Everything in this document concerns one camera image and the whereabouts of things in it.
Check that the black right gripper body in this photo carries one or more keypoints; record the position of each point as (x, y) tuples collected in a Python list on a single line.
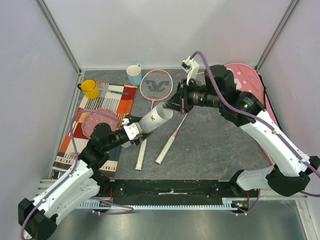
[(184, 99)]

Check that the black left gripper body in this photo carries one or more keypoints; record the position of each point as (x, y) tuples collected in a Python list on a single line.
[(118, 138)]

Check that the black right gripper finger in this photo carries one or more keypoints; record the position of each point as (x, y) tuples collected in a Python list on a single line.
[(175, 99), (174, 107)]

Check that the white shuttlecock tube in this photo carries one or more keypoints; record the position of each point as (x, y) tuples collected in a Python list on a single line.
[(155, 118)]

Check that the pink badminton racket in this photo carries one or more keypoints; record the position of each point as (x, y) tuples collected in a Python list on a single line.
[(200, 79), (156, 86)]

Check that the pink sport racket bag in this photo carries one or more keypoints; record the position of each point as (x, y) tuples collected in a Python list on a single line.
[(248, 80)]

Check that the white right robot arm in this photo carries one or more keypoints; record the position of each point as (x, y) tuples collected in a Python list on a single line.
[(291, 171)]

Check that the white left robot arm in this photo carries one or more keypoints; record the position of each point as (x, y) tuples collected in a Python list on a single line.
[(40, 216)]

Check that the pink dotted plate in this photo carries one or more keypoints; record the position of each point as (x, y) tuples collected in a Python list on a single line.
[(90, 120)]

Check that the colourful patchwork placemat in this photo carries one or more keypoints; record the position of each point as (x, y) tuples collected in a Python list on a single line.
[(115, 105)]

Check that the light blue mug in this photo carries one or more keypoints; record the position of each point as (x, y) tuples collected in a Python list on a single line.
[(134, 74)]

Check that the yellow enamel mug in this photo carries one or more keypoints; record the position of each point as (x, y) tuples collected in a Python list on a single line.
[(90, 89)]

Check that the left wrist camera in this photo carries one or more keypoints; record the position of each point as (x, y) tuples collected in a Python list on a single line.
[(133, 130)]

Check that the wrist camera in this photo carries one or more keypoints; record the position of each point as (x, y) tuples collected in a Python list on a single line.
[(191, 67), (133, 130)]

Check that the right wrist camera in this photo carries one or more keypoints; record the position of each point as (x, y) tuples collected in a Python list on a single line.
[(191, 67)]

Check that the white slotted cable duct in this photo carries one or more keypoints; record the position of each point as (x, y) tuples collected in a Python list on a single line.
[(226, 205)]

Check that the aluminium frame post right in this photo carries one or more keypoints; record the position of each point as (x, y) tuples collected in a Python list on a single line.
[(277, 33)]

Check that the aluminium frame post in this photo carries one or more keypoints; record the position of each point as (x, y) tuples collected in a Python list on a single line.
[(58, 34), (277, 33)]

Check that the aluminium frame post left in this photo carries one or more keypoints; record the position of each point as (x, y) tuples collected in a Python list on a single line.
[(58, 34)]

